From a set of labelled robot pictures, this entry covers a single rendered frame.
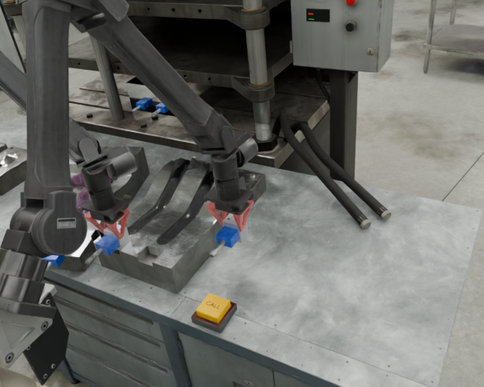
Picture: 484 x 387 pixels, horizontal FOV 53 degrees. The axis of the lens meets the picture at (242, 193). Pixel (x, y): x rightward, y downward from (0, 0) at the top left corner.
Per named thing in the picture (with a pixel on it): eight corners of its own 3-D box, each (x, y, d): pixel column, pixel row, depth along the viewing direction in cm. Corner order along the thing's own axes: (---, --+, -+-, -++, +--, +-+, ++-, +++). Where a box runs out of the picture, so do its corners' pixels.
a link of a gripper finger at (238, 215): (232, 218, 123) (227, 186, 118) (256, 224, 120) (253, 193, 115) (217, 233, 118) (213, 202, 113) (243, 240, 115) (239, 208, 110)
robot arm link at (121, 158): (66, 147, 117) (75, 141, 110) (108, 130, 123) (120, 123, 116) (89, 192, 119) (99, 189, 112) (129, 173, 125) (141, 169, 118)
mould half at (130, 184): (84, 271, 133) (73, 241, 127) (3, 265, 139) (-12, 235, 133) (150, 173, 173) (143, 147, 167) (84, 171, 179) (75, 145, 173)
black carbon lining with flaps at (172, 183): (167, 253, 126) (160, 224, 120) (121, 237, 133) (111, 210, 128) (233, 183, 150) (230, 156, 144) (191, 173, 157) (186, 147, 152)
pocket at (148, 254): (155, 272, 122) (152, 262, 120) (139, 267, 125) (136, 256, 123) (166, 261, 125) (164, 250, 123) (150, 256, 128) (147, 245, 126)
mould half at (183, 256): (177, 294, 123) (167, 254, 115) (101, 266, 134) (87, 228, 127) (266, 189, 157) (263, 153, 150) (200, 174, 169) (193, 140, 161)
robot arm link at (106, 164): (75, 165, 114) (87, 173, 110) (101, 153, 118) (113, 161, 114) (83, 190, 118) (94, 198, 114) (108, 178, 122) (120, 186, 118)
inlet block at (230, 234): (221, 266, 113) (218, 249, 110) (203, 261, 116) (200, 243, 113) (248, 235, 122) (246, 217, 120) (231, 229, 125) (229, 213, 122)
